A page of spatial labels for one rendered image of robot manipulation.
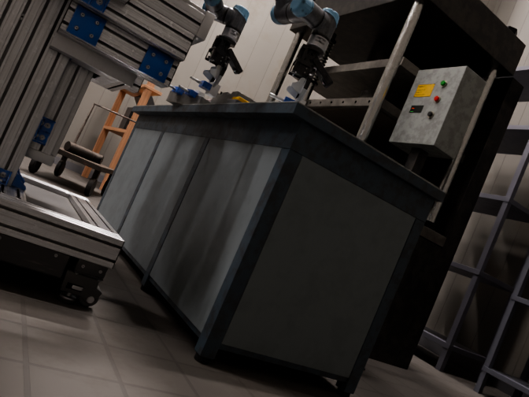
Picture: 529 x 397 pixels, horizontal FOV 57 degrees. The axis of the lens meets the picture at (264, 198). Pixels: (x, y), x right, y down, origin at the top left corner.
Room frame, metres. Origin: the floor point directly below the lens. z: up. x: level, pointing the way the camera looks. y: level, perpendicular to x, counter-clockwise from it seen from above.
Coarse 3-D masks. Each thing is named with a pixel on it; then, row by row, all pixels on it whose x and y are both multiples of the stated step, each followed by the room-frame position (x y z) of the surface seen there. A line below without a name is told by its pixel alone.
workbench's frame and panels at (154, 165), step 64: (192, 128) 2.19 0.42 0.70; (256, 128) 1.66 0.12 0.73; (320, 128) 1.44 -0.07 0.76; (128, 192) 2.67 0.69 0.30; (192, 192) 1.92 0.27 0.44; (256, 192) 1.50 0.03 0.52; (320, 192) 1.51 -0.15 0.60; (384, 192) 1.62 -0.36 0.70; (128, 256) 2.29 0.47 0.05; (192, 256) 1.71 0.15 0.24; (256, 256) 1.44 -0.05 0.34; (320, 256) 1.55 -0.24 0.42; (384, 256) 1.68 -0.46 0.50; (192, 320) 1.54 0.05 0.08; (256, 320) 1.49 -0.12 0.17; (320, 320) 1.60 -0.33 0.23
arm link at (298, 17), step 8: (296, 0) 1.68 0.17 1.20; (304, 0) 1.66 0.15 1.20; (312, 0) 1.68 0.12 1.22; (288, 8) 1.74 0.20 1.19; (296, 8) 1.67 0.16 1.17; (304, 8) 1.67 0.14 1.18; (312, 8) 1.68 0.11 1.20; (320, 8) 1.72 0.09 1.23; (288, 16) 1.75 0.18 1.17; (296, 16) 1.70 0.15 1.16; (304, 16) 1.69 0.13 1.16; (312, 16) 1.69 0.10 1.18; (320, 16) 1.71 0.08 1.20; (312, 24) 1.72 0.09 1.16
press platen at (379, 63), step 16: (352, 64) 2.91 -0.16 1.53; (368, 64) 2.77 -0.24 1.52; (384, 64) 2.65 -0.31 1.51; (400, 64) 2.53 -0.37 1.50; (336, 80) 3.17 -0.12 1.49; (352, 80) 3.05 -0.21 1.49; (368, 80) 2.93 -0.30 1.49; (400, 80) 2.73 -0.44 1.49; (336, 96) 3.49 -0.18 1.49; (352, 96) 3.34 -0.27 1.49; (400, 96) 2.96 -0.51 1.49
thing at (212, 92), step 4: (196, 80) 2.05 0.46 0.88; (204, 80) 2.05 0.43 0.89; (200, 84) 2.07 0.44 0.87; (204, 84) 2.05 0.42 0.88; (208, 84) 2.06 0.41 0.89; (212, 84) 2.07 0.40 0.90; (204, 88) 2.07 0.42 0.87; (208, 88) 2.06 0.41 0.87; (212, 88) 2.07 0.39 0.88; (216, 88) 2.08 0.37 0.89; (208, 92) 2.07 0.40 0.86; (212, 92) 2.07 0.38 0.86; (216, 92) 2.08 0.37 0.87; (212, 96) 2.10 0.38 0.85
